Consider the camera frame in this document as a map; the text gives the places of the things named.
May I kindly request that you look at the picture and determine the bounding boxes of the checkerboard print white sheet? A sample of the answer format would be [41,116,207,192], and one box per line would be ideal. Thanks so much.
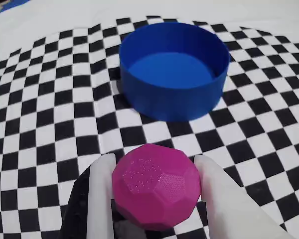
[0,0,299,239]

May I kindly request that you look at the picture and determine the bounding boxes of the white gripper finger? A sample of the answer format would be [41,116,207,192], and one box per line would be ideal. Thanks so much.
[59,153,117,239]
[193,153,296,239]

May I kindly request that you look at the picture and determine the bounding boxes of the pink faceted ball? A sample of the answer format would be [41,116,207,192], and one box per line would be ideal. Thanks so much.
[111,143,202,231]

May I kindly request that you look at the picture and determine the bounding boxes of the blue round box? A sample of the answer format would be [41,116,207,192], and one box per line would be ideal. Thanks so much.
[119,22,230,122]

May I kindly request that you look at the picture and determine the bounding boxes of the blue tape strip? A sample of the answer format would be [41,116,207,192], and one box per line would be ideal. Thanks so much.
[0,0,30,14]

